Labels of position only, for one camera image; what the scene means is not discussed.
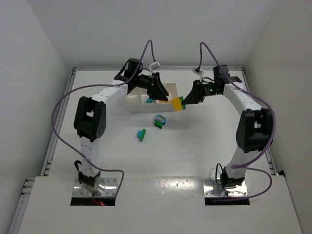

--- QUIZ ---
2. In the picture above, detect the green lego plate under teal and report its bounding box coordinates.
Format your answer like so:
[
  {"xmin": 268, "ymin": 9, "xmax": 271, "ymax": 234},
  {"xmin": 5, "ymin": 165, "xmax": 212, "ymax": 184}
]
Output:
[{"xmin": 138, "ymin": 129, "xmax": 146, "ymax": 142}]

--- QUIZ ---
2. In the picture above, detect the green curved lego brick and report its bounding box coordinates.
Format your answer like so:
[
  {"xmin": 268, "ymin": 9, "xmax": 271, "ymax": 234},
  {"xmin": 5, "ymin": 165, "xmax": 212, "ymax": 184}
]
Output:
[{"xmin": 154, "ymin": 120, "xmax": 165, "ymax": 129}]

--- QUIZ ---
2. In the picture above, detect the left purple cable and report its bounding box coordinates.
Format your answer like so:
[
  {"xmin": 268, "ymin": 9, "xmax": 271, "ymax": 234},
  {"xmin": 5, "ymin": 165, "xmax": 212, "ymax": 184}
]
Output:
[{"xmin": 52, "ymin": 39, "xmax": 156, "ymax": 195}]

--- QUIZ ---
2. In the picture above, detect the teal frog lily lego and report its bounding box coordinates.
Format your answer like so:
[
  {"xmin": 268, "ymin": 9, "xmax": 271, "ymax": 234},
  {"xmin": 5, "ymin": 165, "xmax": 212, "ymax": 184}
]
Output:
[{"xmin": 155, "ymin": 115, "xmax": 166, "ymax": 125}]

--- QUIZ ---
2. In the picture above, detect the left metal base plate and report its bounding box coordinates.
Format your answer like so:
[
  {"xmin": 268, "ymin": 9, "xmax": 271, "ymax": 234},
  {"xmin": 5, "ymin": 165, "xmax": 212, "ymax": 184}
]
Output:
[{"xmin": 72, "ymin": 177, "xmax": 117, "ymax": 198}]

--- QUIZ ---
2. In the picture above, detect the green lego plate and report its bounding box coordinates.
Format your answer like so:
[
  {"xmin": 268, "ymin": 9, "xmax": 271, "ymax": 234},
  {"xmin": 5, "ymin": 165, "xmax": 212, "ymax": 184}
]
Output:
[
  {"xmin": 138, "ymin": 129, "xmax": 146, "ymax": 142},
  {"xmin": 179, "ymin": 96, "xmax": 186, "ymax": 110}
]

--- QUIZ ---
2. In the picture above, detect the metal base plate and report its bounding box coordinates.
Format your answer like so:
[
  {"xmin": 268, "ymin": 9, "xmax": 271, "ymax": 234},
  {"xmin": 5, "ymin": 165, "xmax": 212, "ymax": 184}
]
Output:
[
  {"xmin": 72, "ymin": 177, "xmax": 117, "ymax": 198},
  {"xmin": 202, "ymin": 177, "xmax": 248, "ymax": 198}
]

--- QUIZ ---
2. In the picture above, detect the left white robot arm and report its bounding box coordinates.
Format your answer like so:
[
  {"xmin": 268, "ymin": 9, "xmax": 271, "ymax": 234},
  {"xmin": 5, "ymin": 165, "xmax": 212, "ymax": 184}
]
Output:
[{"xmin": 74, "ymin": 58, "xmax": 169, "ymax": 188}]

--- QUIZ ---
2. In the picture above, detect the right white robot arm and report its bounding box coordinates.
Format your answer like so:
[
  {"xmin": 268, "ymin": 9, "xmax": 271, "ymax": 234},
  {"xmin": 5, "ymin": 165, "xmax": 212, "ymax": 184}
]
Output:
[{"xmin": 182, "ymin": 65, "xmax": 275, "ymax": 188}]

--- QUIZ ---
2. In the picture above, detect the yellow lego plate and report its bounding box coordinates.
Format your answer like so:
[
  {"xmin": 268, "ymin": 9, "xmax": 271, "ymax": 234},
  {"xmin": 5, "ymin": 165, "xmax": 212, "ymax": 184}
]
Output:
[{"xmin": 157, "ymin": 100, "xmax": 173, "ymax": 103}]

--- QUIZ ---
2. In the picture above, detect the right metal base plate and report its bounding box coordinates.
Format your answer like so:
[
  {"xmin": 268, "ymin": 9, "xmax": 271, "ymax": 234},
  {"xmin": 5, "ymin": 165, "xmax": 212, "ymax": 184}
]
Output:
[{"xmin": 202, "ymin": 177, "xmax": 248, "ymax": 198}]

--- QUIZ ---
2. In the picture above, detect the white three-compartment tray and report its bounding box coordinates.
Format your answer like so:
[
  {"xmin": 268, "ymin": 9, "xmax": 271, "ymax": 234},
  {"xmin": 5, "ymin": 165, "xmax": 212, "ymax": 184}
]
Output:
[{"xmin": 123, "ymin": 83, "xmax": 179, "ymax": 113}]

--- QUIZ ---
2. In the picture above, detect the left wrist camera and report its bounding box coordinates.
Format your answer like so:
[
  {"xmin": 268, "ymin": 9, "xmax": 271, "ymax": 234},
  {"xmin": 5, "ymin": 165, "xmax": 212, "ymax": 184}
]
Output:
[{"xmin": 149, "ymin": 61, "xmax": 161, "ymax": 74}]

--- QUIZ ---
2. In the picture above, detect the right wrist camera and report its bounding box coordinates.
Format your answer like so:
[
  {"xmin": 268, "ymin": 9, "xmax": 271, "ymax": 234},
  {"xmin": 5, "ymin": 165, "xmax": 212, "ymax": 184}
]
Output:
[{"xmin": 192, "ymin": 67, "xmax": 204, "ymax": 79}]

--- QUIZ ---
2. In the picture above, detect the yellow round face lego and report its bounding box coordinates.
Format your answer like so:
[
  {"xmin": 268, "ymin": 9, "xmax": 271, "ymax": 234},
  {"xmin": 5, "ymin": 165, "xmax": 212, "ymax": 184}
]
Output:
[{"xmin": 172, "ymin": 97, "xmax": 183, "ymax": 111}]

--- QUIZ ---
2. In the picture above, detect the small teal lego brick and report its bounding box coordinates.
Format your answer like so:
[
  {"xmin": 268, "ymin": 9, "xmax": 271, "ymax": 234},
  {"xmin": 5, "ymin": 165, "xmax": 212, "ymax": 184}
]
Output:
[{"xmin": 137, "ymin": 130, "xmax": 144, "ymax": 138}]

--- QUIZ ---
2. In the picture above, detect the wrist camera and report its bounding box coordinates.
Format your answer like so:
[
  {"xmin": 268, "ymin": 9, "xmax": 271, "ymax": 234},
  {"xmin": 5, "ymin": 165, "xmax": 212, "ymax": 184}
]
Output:
[
  {"xmin": 192, "ymin": 67, "xmax": 204, "ymax": 79},
  {"xmin": 149, "ymin": 61, "xmax": 161, "ymax": 74}
]

